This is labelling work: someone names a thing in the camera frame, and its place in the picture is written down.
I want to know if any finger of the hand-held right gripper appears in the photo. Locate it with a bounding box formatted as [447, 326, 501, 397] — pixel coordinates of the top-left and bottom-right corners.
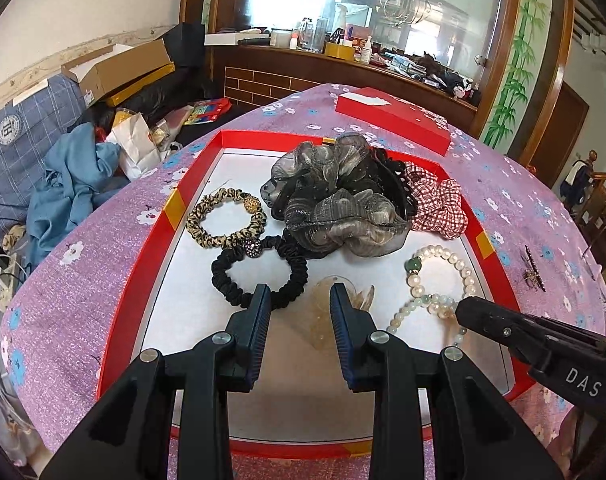
[455, 296, 606, 372]

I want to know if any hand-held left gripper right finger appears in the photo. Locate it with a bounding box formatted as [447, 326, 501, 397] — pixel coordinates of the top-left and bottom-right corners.
[329, 283, 566, 480]

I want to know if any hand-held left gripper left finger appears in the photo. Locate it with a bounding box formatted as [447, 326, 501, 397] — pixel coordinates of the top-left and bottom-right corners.
[40, 284, 273, 480]

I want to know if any clear hair clip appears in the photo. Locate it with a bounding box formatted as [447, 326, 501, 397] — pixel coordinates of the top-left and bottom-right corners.
[305, 274, 379, 352]

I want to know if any red gift box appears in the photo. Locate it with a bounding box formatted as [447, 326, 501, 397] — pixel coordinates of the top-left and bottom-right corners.
[97, 130, 536, 461]

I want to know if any pale green bead bracelet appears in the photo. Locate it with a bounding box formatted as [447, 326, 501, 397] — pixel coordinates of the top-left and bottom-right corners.
[387, 294, 468, 347]

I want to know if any black hair claw clip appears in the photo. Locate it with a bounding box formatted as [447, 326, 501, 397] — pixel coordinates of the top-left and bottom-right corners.
[370, 147, 420, 221]

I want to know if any dark beaded hair pin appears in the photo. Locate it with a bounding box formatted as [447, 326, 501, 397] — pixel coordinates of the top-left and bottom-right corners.
[520, 246, 546, 292]

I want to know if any silver striped sheer scrunchie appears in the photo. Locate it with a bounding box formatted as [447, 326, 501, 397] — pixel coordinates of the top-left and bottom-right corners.
[283, 187, 412, 260]

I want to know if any red plaid scrunchie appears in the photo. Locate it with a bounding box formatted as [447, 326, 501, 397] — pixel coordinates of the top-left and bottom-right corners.
[403, 162, 468, 240]

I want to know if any wooden staircase railing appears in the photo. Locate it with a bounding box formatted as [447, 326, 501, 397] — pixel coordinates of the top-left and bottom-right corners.
[573, 150, 606, 271]

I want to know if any dark backpack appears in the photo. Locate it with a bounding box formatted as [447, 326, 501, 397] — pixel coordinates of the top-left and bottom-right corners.
[560, 159, 596, 206]

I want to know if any grey organza scrunchie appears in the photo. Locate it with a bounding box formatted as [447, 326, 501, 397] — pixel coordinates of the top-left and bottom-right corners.
[270, 132, 374, 196]

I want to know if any purple floral tablecloth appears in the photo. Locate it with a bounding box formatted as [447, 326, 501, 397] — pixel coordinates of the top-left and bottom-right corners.
[0, 82, 606, 480]

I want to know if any red box lid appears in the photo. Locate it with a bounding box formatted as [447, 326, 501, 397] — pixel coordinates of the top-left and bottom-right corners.
[335, 87, 451, 156]

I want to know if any white paper bag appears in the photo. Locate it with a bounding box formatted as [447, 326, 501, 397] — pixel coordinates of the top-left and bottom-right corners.
[106, 112, 164, 181]

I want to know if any colourful picture book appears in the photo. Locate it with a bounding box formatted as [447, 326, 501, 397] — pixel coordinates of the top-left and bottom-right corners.
[183, 99, 232, 126]

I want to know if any blue cloth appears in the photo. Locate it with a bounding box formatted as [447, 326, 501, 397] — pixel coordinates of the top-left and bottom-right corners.
[26, 122, 129, 267]

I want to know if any wooden ledge with brick front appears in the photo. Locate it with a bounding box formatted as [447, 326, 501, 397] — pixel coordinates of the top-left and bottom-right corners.
[205, 44, 480, 112]

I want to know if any dark cloth bundle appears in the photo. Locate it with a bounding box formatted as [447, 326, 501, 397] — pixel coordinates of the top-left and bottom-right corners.
[423, 55, 477, 99]

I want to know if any white power strip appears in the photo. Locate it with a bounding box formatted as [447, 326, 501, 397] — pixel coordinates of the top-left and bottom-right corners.
[0, 252, 20, 311]

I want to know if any black sofa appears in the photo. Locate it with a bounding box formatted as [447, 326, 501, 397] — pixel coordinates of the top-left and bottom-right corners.
[78, 22, 225, 146]

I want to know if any flat yellow box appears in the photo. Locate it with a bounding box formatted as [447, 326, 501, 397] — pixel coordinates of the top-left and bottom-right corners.
[106, 62, 176, 107]

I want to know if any brown cardboard box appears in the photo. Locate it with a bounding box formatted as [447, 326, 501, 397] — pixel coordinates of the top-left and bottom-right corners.
[60, 39, 171, 107]

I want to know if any flat white box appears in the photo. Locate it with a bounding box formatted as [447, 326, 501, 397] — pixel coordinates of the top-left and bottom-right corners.
[204, 32, 251, 47]

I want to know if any glass pitcher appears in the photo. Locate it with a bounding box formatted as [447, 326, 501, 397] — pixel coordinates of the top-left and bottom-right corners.
[298, 17, 329, 53]

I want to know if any blue plaid bedding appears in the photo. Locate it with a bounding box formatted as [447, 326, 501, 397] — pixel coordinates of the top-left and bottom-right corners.
[0, 74, 91, 221]

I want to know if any black hair tie with bead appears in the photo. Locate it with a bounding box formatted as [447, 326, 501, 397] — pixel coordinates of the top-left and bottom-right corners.
[211, 236, 310, 310]

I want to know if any white pearl bracelet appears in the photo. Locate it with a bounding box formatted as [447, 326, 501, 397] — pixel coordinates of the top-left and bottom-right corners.
[407, 244, 480, 311]

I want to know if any leopard print hair tie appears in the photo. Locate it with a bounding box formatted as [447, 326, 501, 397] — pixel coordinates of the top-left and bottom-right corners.
[185, 187, 267, 250]

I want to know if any bamboo wall painting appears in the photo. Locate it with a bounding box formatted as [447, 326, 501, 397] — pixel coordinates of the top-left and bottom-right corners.
[483, 0, 552, 148]

